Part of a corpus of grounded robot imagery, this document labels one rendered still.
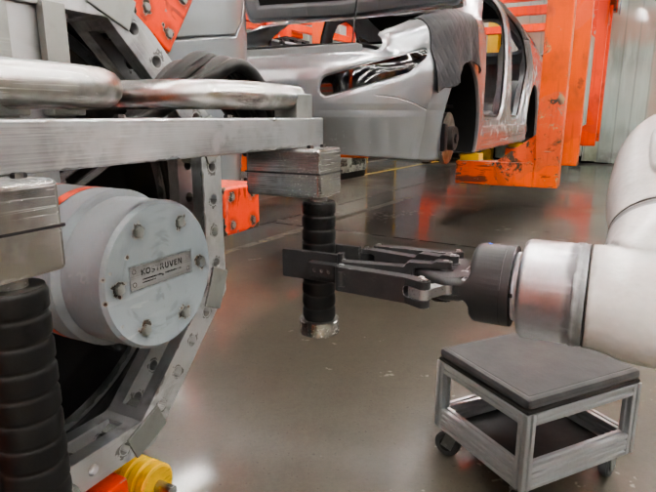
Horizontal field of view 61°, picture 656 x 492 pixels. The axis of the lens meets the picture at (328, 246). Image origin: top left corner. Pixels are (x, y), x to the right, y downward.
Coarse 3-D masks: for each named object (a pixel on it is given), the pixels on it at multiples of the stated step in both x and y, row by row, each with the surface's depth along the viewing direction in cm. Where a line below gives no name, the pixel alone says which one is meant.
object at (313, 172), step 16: (320, 144) 58; (256, 160) 58; (272, 160) 57; (288, 160) 56; (304, 160) 55; (320, 160) 55; (336, 160) 57; (256, 176) 58; (272, 176) 57; (288, 176) 56; (304, 176) 55; (320, 176) 55; (336, 176) 58; (256, 192) 59; (272, 192) 58; (288, 192) 57; (304, 192) 56; (320, 192) 55; (336, 192) 58
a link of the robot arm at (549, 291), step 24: (528, 240) 49; (528, 264) 46; (552, 264) 46; (576, 264) 45; (528, 288) 46; (552, 288) 45; (576, 288) 44; (528, 312) 46; (552, 312) 45; (576, 312) 44; (528, 336) 48; (552, 336) 47; (576, 336) 45
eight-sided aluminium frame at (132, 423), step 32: (32, 0) 49; (64, 0) 52; (96, 0) 55; (128, 0) 58; (96, 32) 60; (128, 32) 59; (128, 64) 66; (160, 64) 64; (192, 160) 72; (192, 192) 74; (224, 256) 78; (224, 288) 78; (192, 320) 74; (160, 352) 75; (192, 352) 74; (128, 384) 71; (160, 384) 69; (128, 416) 68; (160, 416) 69; (96, 448) 62; (128, 448) 66; (96, 480) 62
